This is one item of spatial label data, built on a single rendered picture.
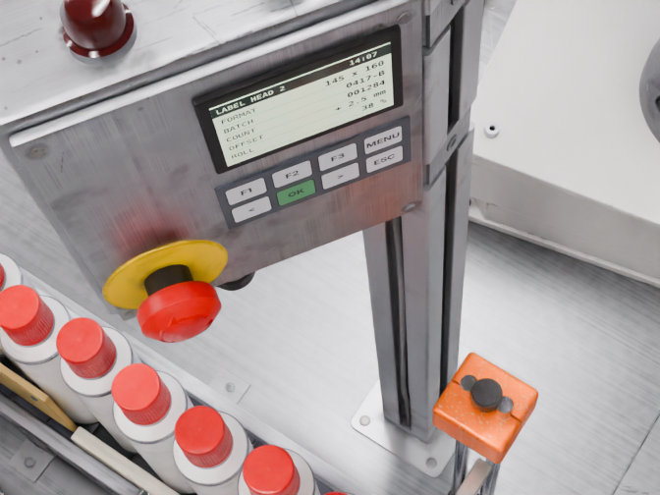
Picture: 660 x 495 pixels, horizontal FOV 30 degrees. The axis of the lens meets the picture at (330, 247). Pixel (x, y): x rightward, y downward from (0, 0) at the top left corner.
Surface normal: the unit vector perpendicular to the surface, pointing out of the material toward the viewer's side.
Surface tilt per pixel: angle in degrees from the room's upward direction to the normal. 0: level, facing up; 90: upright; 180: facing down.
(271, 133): 90
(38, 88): 0
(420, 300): 90
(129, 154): 90
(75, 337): 3
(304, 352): 0
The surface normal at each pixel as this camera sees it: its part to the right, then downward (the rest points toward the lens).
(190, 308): 0.46, 0.28
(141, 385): -0.12, -0.39
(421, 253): -0.56, 0.77
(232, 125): 0.36, 0.84
